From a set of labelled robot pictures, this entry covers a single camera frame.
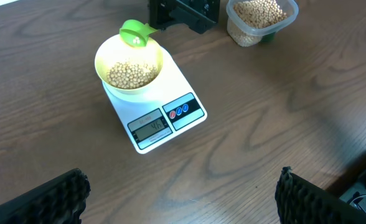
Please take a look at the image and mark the white digital kitchen scale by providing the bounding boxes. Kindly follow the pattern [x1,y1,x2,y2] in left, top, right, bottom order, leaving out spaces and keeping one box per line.
[103,49,207,154]

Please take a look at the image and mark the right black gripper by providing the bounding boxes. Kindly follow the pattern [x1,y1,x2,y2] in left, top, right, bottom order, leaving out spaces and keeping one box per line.
[148,0,220,34]

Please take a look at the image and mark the green plastic measuring spoon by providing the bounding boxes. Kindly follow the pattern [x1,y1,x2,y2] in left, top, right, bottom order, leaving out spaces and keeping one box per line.
[119,19,157,47]

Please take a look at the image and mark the yellow plastic bowl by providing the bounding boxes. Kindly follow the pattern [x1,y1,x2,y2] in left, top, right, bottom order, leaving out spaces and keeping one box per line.
[94,34,164,95]

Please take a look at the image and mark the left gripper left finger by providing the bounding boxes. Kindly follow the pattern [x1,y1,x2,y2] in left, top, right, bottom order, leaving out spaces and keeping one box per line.
[0,168,91,224]

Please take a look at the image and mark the soybeans in bowl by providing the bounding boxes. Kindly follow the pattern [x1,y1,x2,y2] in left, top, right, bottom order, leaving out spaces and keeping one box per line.
[106,62,159,90]

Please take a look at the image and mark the soybeans in container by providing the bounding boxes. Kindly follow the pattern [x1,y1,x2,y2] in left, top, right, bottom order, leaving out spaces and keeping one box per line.
[227,0,288,47]

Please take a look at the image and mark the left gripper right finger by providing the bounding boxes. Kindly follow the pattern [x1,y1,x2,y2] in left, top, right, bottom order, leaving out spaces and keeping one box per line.
[274,167,366,224]

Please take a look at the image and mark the green lid under container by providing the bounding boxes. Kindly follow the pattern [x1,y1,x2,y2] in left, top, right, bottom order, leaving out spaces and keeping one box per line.
[261,32,276,43]

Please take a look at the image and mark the clear plastic container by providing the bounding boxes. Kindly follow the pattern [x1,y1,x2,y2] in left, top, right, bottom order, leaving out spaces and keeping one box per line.
[226,0,299,47]

